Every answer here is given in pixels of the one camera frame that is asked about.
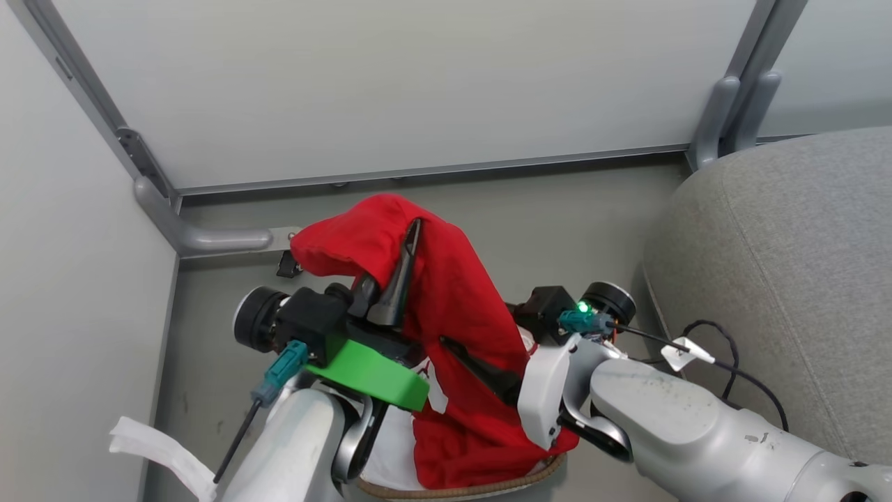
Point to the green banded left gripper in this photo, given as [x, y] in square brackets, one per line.
[369, 376]

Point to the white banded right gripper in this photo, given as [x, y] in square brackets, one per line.
[547, 390]

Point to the red and white garment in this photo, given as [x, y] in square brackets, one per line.
[460, 293]

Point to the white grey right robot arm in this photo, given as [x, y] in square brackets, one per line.
[697, 432]

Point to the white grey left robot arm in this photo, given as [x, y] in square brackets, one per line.
[300, 446]

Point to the white basket with brown rim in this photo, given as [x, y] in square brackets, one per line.
[488, 490]

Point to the white basket liner cloth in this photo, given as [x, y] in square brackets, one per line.
[394, 453]

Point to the black caster wheel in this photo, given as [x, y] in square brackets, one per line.
[288, 265]

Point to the black cylindrical left gripper motor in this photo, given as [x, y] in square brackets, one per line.
[256, 319]

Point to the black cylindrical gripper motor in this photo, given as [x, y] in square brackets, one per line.
[256, 319]
[613, 300]

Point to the black cylindrical right gripper motor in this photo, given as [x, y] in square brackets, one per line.
[613, 300]

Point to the grey curved partition foot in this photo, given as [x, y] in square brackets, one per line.
[202, 240]

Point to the white fabric strip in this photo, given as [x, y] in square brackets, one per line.
[160, 450]

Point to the grey fabric sofa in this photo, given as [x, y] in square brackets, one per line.
[787, 279]

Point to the grey upright partition foot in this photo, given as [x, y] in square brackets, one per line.
[756, 104]
[711, 118]

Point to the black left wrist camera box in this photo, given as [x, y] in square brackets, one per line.
[313, 314]

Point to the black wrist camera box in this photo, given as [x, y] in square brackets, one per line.
[313, 314]
[543, 310]

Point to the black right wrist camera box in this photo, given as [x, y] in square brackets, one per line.
[543, 310]

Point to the grey partition bottom rail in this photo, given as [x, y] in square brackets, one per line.
[432, 171]

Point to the grey slanted partition post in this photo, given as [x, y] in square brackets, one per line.
[90, 90]

